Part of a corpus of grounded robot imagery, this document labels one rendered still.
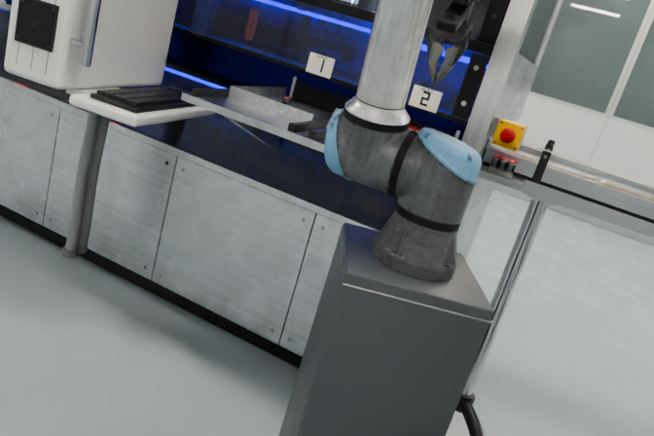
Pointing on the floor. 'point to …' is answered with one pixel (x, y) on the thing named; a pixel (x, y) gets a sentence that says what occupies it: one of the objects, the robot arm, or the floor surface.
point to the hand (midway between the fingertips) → (435, 77)
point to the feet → (470, 415)
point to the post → (503, 58)
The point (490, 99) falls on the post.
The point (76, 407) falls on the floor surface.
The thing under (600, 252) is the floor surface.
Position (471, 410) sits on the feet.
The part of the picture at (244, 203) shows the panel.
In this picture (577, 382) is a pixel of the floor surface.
